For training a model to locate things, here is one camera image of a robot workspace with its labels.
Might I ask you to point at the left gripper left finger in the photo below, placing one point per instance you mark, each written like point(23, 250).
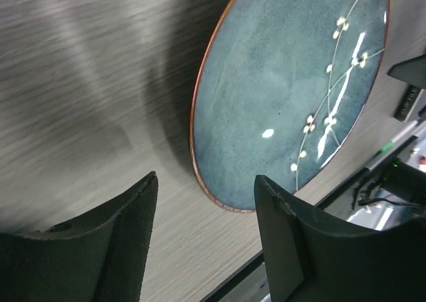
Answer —
point(99, 255)

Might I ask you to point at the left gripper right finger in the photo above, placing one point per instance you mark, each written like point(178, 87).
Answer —
point(311, 255)

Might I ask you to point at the dark blue-grey plate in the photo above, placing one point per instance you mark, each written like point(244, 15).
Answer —
point(280, 87)

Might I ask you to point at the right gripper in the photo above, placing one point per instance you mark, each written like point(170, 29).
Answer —
point(390, 178)

